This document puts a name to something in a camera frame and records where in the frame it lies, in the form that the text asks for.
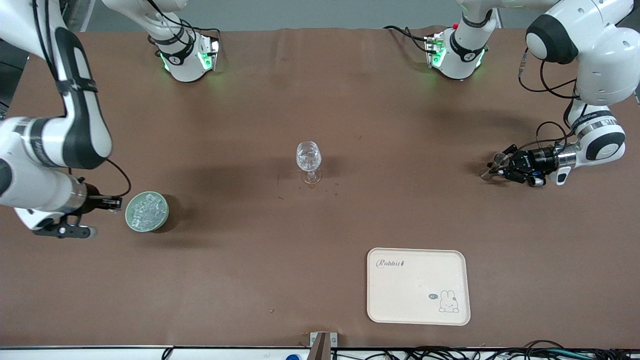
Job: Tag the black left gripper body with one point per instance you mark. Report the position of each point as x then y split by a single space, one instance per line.
540 159

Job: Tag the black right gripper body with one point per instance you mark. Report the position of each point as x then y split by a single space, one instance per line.
92 198

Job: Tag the metal jigger cup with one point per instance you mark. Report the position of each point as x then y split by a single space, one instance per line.
497 160

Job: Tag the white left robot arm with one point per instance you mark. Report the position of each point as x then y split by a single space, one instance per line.
600 50

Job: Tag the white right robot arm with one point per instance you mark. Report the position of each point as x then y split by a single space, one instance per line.
80 125

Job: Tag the clear ice cubes pile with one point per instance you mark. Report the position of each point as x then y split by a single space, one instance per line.
147 212

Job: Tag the clear wine glass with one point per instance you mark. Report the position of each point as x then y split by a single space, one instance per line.
309 155

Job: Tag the green round bowl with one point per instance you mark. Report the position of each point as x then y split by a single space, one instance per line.
129 220

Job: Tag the green lit base connector panel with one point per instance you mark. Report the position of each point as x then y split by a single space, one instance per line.
434 50

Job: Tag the brown table cloth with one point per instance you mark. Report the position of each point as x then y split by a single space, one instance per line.
250 275

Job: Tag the cream rabbit print tray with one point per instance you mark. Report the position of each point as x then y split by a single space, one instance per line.
400 295

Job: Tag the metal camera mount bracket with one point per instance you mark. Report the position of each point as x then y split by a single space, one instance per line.
323 345

